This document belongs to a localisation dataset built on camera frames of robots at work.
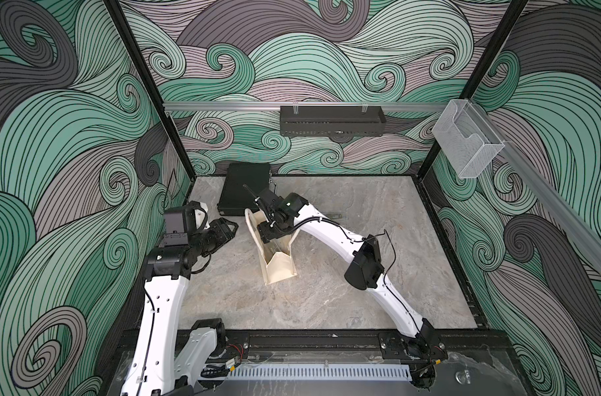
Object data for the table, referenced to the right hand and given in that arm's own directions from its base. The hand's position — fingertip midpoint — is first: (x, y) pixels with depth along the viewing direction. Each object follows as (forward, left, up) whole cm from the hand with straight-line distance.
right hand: (266, 237), depth 86 cm
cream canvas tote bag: (-8, -4, +3) cm, 10 cm away
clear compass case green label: (+16, -27, -10) cm, 33 cm away
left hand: (-6, +8, +16) cm, 18 cm away
